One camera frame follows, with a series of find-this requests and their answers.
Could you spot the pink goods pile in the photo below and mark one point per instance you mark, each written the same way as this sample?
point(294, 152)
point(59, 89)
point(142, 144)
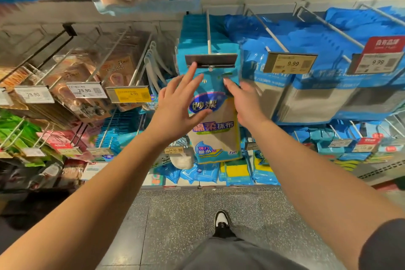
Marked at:
point(63, 140)

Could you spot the small yellowish shelf tag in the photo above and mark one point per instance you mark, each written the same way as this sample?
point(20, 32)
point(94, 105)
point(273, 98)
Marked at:
point(174, 150)

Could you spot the hanging green packets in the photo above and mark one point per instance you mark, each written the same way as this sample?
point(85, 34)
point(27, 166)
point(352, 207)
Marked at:
point(16, 137)

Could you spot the person's left hand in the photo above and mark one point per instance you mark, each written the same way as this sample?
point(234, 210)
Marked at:
point(174, 111)

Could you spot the metal peg hook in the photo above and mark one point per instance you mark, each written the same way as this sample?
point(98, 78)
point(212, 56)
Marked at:
point(323, 26)
point(383, 15)
point(266, 29)
point(208, 32)

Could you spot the person's right hand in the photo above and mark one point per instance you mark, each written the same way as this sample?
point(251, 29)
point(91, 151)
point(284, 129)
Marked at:
point(250, 105)

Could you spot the person's dark right sleeve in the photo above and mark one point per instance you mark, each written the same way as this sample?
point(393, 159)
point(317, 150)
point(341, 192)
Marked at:
point(385, 247)

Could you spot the person's right forearm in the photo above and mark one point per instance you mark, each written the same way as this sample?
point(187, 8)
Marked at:
point(329, 197)

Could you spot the yellowish price tag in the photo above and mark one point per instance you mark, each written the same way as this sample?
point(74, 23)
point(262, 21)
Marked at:
point(290, 64)
point(211, 60)

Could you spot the red white price tag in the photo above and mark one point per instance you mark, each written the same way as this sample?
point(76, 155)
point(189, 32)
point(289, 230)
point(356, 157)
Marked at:
point(378, 59)

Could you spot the person's grey trousers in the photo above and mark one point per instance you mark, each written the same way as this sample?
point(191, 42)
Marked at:
point(240, 255)

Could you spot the pale white price tag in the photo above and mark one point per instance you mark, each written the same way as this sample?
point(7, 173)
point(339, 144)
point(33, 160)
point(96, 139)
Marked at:
point(33, 94)
point(5, 98)
point(87, 90)

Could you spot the hanging brownish packets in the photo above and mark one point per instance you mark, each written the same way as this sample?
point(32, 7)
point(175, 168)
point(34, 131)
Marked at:
point(82, 67)

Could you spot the blue glove packets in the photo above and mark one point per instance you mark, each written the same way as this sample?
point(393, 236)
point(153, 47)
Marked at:
point(196, 173)

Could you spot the striped sponge packets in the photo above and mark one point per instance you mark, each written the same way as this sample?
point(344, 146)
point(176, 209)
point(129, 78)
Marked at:
point(373, 153)

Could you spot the yellow green sponge packets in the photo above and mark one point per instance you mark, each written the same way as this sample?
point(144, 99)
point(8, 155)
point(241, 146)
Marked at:
point(237, 170)

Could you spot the bright yellow price tag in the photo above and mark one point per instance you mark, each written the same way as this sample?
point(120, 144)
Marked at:
point(130, 94)

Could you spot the person's black shoe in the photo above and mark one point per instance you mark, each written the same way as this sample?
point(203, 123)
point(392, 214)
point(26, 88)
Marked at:
point(223, 221)

